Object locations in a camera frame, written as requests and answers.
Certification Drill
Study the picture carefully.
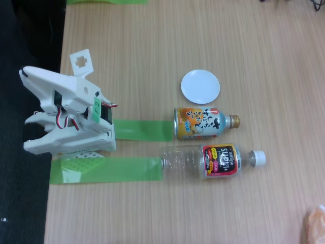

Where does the green paper label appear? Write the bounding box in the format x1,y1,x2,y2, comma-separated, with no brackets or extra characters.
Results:
92,96,102,123

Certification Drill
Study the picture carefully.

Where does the clear plastic bottle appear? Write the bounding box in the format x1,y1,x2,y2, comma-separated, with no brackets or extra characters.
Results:
159,143,267,180

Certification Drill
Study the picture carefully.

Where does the white round plate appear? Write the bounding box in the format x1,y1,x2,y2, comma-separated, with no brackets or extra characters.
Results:
180,69,221,105

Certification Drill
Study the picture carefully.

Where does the green tape strip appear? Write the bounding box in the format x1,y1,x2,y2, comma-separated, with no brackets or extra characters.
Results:
111,119,174,142
50,156,163,185

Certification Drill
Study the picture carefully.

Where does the orange aluminium bottle can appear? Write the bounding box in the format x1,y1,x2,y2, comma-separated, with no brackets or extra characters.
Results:
173,106,241,140

